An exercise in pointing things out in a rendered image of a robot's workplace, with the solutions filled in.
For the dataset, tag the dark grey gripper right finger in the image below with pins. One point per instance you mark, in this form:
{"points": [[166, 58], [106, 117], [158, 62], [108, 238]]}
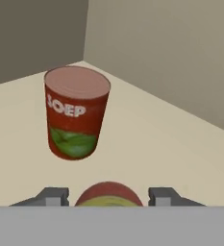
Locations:
{"points": [[163, 195]]}

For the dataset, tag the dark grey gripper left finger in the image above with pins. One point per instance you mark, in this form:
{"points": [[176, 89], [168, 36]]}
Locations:
{"points": [[54, 195]]}

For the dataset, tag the red and yellow can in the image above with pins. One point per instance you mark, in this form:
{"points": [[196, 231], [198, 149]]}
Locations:
{"points": [[108, 196]]}

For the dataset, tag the red soup can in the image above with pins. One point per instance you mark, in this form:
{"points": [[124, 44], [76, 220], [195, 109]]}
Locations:
{"points": [[75, 112]]}

